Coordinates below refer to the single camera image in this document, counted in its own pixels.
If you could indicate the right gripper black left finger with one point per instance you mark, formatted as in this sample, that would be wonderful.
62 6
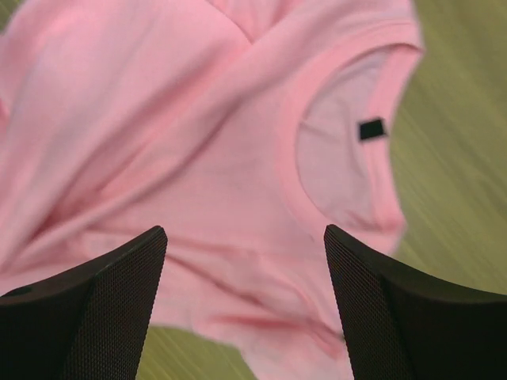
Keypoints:
89 322

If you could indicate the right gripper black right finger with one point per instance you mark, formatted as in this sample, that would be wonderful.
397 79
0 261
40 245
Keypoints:
401 323

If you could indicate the pink t shirt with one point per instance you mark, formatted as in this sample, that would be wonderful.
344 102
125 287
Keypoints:
243 128

